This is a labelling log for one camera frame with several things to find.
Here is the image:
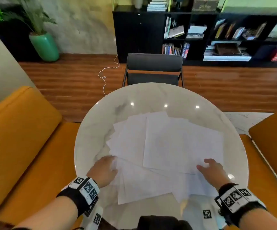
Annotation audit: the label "person's right hand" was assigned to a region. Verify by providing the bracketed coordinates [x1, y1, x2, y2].
[196, 158, 231, 191]

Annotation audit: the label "person's left hand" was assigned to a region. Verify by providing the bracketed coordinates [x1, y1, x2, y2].
[87, 155, 119, 188]

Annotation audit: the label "pile of white paper sheets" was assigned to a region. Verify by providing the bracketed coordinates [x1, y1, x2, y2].
[106, 111, 224, 205]

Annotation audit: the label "person's right forearm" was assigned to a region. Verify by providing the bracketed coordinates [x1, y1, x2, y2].
[238, 208, 277, 230]

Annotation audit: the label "person's left forearm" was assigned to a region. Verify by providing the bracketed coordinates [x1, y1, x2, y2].
[12, 195, 84, 230]

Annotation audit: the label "black wristband with marker tags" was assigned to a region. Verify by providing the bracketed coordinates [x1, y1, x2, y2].
[57, 176, 100, 217]
[214, 183, 268, 227]

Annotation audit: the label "person's black clothing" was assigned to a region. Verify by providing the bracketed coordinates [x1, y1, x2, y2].
[137, 215, 193, 230]

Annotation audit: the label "orange upholstered armchair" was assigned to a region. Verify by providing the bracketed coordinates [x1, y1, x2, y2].
[225, 108, 277, 230]

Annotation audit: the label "orange upholstered sofa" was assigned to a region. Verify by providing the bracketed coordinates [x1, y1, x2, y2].
[0, 86, 82, 230]

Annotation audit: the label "stack of large flat books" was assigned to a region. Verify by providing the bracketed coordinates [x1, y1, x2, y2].
[203, 42, 252, 62]

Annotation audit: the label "blue and red upright books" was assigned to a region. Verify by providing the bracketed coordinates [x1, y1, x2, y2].
[182, 42, 191, 59]

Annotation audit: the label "row of colourful upright books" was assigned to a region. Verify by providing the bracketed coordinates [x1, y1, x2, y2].
[162, 43, 182, 55]

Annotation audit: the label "black bookshelf cabinet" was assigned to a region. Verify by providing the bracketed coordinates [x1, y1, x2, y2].
[112, 5, 277, 69]

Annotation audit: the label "green ceramic vase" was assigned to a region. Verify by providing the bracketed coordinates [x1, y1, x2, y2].
[29, 32, 60, 62]

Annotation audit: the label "flat stack of white books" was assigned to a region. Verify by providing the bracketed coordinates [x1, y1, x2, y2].
[186, 25, 208, 39]

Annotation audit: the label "leaning books with white covers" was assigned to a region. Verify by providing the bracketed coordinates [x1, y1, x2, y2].
[163, 16, 185, 39]

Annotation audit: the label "row of leaning slim books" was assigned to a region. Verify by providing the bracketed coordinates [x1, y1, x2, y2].
[214, 19, 246, 40]

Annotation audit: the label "leaning brown books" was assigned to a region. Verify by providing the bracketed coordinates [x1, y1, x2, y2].
[242, 21, 267, 41]

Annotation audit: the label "brown wooden box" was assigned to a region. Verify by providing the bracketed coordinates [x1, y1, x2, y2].
[192, 0, 220, 12]

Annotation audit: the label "stack of books with white spines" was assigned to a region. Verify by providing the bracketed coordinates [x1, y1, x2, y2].
[147, 1, 168, 12]

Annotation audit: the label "green palm plant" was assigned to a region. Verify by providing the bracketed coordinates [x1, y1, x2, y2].
[3, 0, 58, 36]

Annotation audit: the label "white wrist camera with marker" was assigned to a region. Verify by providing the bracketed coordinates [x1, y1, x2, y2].
[191, 201, 225, 230]
[81, 205, 104, 230]

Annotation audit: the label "white cable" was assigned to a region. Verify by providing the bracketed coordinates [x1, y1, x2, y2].
[98, 55, 120, 96]

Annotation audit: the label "grey chair with black frame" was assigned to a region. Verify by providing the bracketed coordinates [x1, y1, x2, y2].
[122, 53, 185, 88]

